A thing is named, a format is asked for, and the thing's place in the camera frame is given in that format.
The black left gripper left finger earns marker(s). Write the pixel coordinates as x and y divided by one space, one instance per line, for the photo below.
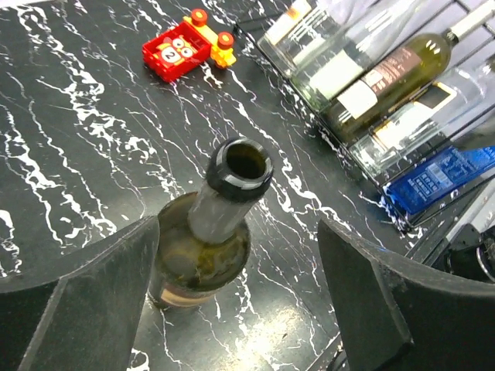
80 311

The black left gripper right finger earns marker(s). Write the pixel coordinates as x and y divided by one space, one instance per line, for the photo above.
397 314

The dark green wine bottle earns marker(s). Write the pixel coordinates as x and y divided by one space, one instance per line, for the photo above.
204 239

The clear corked glass bottle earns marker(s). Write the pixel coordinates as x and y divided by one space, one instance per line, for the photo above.
301 30

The blue rectangular bottle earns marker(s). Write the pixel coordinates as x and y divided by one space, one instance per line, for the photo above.
451 168

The clear square liquor bottle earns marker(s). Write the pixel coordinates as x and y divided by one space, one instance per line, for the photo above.
417 123

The clear tall glass bottle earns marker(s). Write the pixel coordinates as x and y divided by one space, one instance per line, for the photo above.
353 50

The red yellow toy block car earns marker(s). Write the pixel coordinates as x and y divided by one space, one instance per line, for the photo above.
184 47

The aluminium frame rail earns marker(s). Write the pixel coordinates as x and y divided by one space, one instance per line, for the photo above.
462 226

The black wire wine rack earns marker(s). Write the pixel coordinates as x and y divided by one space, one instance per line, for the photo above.
353 76

